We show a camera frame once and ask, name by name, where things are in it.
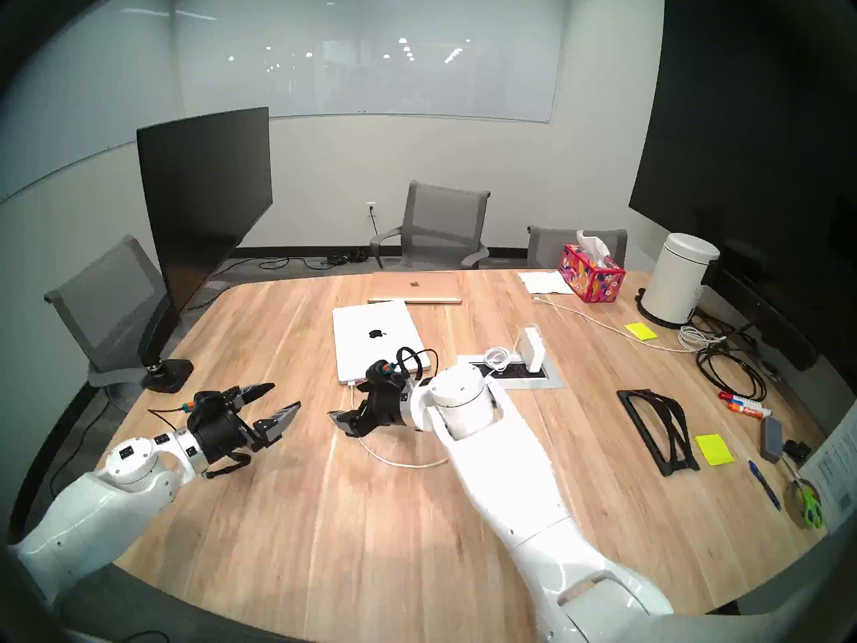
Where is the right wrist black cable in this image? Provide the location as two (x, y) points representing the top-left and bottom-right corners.
(375, 346), (440, 382)

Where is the black video bar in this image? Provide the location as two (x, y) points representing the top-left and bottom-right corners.
(703, 260), (821, 373)

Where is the large black wall television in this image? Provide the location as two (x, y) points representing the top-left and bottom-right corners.
(628, 0), (857, 374)

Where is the coiled black cable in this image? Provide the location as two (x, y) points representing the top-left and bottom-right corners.
(695, 313), (768, 403)

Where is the white printed paper sheet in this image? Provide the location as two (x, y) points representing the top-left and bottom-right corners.
(797, 421), (857, 535)

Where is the grey whiteboard eraser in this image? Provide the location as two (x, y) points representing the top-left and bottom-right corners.
(759, 417), (784, 464)

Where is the gold closed MacBook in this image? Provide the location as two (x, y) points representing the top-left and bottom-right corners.
(367, 271), (463, 305)

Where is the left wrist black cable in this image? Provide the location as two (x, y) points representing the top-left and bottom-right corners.
(147, 394), (202, 423)

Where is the white paper napkin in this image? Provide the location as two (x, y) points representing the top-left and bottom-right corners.
(518, 270), (575, 295)

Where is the long white cable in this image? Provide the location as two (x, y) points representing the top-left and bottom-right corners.
(532, 297), (727, 354)

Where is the black floor cable bundle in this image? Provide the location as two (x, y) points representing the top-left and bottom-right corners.
(231, 248), (369, 271)

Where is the blue pen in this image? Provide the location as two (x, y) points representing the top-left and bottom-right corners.
(748, 459), (783, 512)

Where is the floral red tissue box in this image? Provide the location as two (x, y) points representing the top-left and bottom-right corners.
(558, 230), (627, 304)

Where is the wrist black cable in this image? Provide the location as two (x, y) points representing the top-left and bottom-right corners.
(375, 346), (440, 382)
(147, 394), (202, 423)

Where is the white power adapter brick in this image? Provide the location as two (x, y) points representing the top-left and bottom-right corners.
(521, 326), (546, 373)

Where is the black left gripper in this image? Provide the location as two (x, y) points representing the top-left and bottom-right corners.
(187, 382), (302, 466)

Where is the glass wall whiteboard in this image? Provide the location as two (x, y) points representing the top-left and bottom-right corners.
(173, 0), (566, 123)
(0, 0), (181, 204)

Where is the grey table outlet box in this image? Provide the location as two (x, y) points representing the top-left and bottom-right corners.
(457, 354), (562, 389)

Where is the black laptop stand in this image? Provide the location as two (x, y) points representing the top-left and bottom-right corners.
(616, 388), (702, 478)

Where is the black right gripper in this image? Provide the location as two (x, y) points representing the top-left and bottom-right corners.
(327, 378), (418, 439)

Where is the white cylindrical bin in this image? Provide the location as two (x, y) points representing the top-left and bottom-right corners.
(635, 232), (721, 330)

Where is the silver closed MacBook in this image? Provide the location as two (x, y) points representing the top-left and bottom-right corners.
(332, 300), (429, 386)

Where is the black curved desktop monitor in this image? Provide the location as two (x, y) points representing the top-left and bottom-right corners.
(137, 107), (274, 314)

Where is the grey mesh office chair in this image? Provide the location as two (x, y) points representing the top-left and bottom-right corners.
(526, 225), (629, 271)
(370, 181), (491, 271)
(44, 234), (178, 408)

